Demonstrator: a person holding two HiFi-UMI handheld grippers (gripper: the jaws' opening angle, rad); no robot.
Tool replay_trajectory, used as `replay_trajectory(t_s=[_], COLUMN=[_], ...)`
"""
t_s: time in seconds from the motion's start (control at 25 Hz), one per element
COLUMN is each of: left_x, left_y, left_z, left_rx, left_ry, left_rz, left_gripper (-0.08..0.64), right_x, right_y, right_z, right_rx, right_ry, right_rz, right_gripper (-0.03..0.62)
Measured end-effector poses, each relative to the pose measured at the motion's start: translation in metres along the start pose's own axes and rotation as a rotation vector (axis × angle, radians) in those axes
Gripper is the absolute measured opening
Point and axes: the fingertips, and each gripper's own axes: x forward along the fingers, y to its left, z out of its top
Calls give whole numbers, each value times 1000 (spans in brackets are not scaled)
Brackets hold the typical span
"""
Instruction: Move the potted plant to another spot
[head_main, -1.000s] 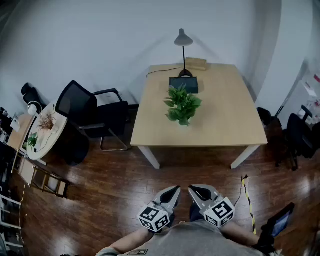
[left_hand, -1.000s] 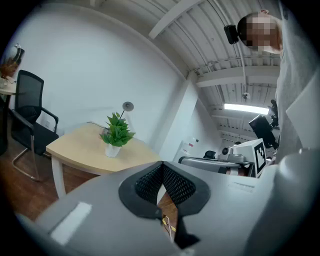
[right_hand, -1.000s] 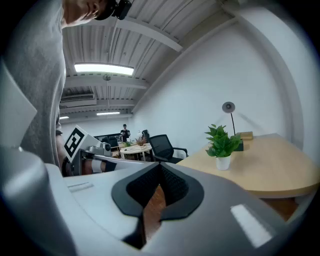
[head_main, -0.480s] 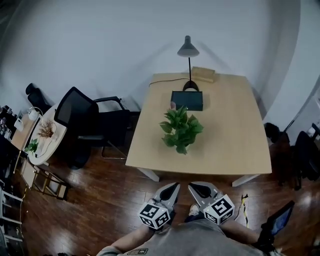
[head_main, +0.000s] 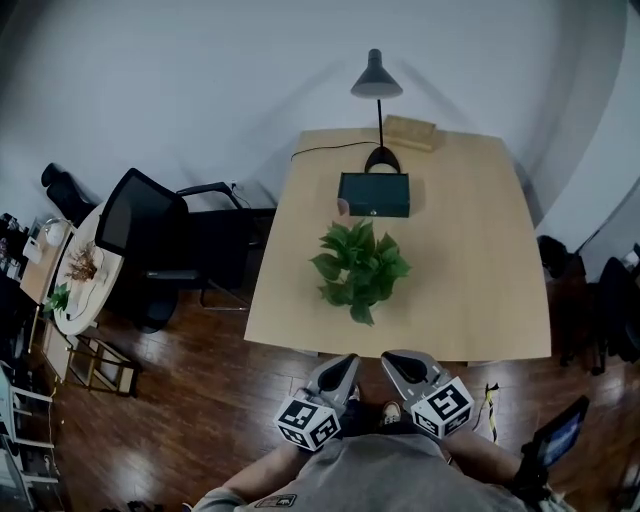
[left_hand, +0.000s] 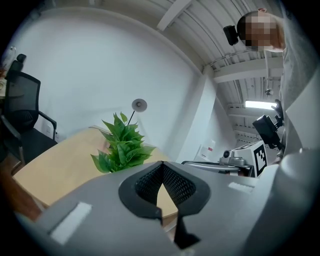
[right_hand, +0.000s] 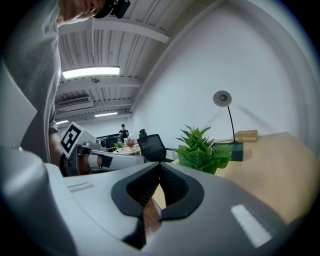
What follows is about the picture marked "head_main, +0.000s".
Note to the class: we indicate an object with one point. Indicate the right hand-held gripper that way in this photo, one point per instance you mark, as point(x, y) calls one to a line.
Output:
point(435, 400)

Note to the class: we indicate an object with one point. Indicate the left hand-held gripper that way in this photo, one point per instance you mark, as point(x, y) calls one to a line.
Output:
point(320, 400)

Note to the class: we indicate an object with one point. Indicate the green potted plant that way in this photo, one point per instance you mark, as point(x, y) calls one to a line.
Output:
point(361, 272)

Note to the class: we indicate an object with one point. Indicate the person's right forearm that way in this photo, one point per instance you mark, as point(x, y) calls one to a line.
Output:
point(482, 452)

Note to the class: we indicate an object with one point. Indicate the person's left forearm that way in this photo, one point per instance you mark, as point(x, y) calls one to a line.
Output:
point(265, 470)

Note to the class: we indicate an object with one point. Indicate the dried brown plant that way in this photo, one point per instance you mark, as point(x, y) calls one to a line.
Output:
point(82, 262)

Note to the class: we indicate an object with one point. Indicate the small green plant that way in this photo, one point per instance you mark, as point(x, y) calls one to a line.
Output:
point(59, 299)

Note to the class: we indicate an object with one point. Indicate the person's left shoe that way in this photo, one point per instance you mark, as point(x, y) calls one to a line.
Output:
point(355, 392)

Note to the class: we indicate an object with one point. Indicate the person's shoe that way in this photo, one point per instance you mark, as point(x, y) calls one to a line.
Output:
point(391, 412)
point(355, 392)

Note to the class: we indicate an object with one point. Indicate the person's right shoe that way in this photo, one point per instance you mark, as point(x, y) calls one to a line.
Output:
point(391, 412)

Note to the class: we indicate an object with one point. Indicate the person's grey shirt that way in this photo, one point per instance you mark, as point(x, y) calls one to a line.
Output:
point(380, 475)

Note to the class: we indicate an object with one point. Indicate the black bag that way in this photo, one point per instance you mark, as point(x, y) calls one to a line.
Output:
point(561, 260)

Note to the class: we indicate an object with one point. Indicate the small pink object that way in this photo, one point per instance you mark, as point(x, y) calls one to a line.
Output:
point(343, 206)

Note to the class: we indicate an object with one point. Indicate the dark green box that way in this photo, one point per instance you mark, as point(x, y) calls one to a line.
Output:
point(375, 196)

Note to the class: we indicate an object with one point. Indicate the black mesh office chair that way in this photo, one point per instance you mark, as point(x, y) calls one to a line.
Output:
point(145, 225)

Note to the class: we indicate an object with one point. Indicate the round white table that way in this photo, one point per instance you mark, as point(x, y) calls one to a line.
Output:
point(87, 295)

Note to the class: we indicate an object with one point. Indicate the wooden desk organizer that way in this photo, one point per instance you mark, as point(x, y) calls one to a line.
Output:
point(411, 131)

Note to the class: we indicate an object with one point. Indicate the white metal shelf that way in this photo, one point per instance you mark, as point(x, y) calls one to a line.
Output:
point(22, 430)

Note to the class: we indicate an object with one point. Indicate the small wooden side table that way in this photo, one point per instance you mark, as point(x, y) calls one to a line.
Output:
point(42, 267)

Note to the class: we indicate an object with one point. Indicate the black desk lamp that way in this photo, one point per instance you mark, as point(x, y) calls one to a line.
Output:
point(376, 80)

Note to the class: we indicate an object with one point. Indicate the small white box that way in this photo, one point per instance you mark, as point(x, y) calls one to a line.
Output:
point(32, 248)

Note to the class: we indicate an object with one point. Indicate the black chair with headrest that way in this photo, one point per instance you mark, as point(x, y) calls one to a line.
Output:
point(65, 192)

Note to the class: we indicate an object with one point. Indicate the black tablet on mount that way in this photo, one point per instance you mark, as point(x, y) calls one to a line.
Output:
point(559, 435)

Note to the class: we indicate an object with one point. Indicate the metal frame stool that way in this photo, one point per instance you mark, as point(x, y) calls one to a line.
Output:
point(102, 367)

